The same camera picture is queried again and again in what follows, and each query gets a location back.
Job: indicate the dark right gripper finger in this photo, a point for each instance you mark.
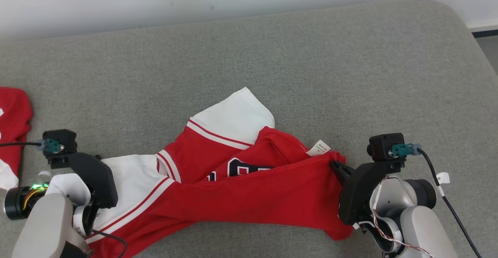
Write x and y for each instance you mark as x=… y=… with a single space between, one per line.
x=344 y=179
x=342 y=167

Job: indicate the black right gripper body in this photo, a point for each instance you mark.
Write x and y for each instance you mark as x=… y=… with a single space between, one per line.
x=360 y=195

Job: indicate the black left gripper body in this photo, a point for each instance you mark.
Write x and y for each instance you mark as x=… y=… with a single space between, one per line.
x=97 y=184

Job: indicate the red white basketball jersey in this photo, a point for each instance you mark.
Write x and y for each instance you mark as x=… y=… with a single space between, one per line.
x=249 y=195

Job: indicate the red white basketball shorts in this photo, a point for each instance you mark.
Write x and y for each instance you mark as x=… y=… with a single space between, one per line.
x=13 y=114

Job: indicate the grey fabric sofa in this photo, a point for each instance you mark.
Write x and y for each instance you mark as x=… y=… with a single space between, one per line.
x=272 y=55

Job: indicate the white black skirting board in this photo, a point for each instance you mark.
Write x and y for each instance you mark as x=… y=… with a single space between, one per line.
x=484 y=28

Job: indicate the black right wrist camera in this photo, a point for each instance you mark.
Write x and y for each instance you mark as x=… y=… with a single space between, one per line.
x=383 y=145

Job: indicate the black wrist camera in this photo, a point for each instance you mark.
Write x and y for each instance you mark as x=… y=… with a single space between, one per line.
x=62 y=139
x=383 y=145

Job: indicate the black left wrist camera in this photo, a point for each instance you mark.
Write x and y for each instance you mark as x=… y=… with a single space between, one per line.
x=62 y=139

